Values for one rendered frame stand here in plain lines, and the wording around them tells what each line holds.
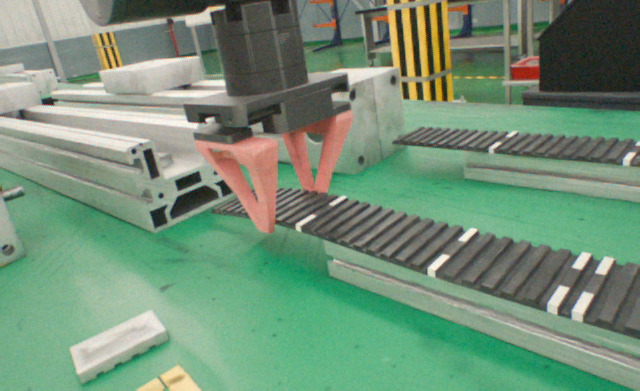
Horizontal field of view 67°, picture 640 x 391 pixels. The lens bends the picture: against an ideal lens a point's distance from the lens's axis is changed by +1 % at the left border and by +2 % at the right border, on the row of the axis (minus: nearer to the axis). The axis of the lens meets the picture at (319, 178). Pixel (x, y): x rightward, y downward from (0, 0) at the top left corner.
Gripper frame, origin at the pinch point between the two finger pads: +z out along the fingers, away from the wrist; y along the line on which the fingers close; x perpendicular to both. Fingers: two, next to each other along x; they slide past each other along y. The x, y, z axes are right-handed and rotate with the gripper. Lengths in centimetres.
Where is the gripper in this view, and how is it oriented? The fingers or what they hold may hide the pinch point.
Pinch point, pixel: (290, 207)
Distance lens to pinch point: 35.9
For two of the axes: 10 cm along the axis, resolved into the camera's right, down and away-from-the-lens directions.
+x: 7.1, 1.3, -6.9
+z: 1.5, 9.3, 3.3
